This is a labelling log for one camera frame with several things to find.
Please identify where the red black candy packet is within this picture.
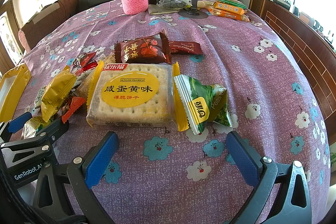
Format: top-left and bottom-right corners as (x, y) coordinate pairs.
(72, 52), (96, 68)

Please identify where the gold foil snack packet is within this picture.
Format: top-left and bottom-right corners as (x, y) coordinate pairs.
(41, 66), (77, 122)

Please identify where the purple floral tablecloth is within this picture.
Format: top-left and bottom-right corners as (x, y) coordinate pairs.
(15, 0), (330, 223)

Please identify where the salted egg yolk biscuit pack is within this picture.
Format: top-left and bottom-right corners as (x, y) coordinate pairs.
(86, 61), (188, 131)

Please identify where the green pea snack packet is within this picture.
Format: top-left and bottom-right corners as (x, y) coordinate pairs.
(173, 75), (232, 135)

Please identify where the dark red slim snack bar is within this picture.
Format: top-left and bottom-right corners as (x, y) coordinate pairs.
(169, 41), (203, 55)

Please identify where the wooden brick-pattern cabinet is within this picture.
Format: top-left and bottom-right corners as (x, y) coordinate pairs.
(260, 0), (336, 138)

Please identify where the beige cracker packet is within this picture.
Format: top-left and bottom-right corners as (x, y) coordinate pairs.
(97, 52), (116, 65)

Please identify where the orange red small packet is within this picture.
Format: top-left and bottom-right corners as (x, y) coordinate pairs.
(61, 96), (86, 123)

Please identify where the orange cracker packs stack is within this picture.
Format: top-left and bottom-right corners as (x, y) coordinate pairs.
(205, 0), (249, 22)

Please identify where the clear bag of dark seeds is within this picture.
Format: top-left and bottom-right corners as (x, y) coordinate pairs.
(157, 0), (192, 10)

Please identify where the yellow-edged cardboard tray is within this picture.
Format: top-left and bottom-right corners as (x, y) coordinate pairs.
(0, 63), (31, 122)

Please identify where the brown armchair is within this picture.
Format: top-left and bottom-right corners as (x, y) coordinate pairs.
(18, 0), (79, 53)

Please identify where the dark red date snack packet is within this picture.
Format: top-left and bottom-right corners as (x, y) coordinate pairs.
(114, 30), (171, 64)

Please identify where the red white snack packet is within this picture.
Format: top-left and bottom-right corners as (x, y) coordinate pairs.
(75, 61), (98, 81)

